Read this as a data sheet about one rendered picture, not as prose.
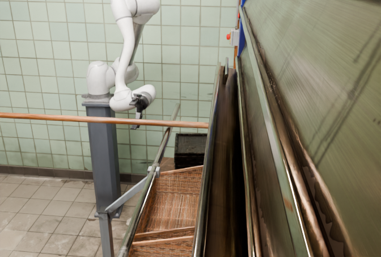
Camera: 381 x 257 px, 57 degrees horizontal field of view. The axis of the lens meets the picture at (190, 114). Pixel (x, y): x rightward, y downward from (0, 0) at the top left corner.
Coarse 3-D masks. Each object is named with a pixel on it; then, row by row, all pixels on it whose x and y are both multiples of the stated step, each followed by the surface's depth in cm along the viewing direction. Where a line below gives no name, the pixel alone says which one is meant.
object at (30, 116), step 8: (0, 112) 182; (8, 112) 182; (56, 120) 179; (64, 120) 178; (72, 120) 177; (80, 120) 177; (88, 120) 176; (96, 120) 176; (104, 120) 176; (112, 120) 175; (120, 120) 175; (128, 120) 174; (136, 120) 174; (144, 120) 174; (152, 120) 174; (160, 120) 174
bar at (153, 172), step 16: (176, 112) 193; (160, 144) 158; (160, 160) 146; (128, 192) 144; (144, 192) 124; (112, 208) 148; (144, 208) 118; (112, 240) 157; (128, 240) 102; (112, 256) 159
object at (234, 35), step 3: (231, 30) 241; (234, 30) 241; (237, 30) 241; (231, 33) 239; (234, 33) 239; (237, 33) 239; (231, 36) 240; (234, 36) 240; (237, 36) 239; (231, 39) 241; (234, 39) 240; (237, 39) 240; (231, 42) 241; (234, 42) 241; (237, 42) 241; (234, 45) 242; (237, 45) 242
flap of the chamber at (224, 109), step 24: (216, 120) 123; (216, 144) 107; (240, 144) 110; (216, 168) 94; (240, 168) 97; (216, 192) 84; (240, 192) 86; (216, 216) 76; (240, 216) 78; (216, 240) 70; (240, 240) 71
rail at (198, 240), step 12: (216, 72) 172; (216, 84) 154; (216, 96) 139; (216, 108) 128; (204, 168) 90; (204, 180) 84; (204, 192) 80; (204, 204) 76; (204, 216) 73; (204, 228) 69; (204, 240) 66; (204, 252) 64
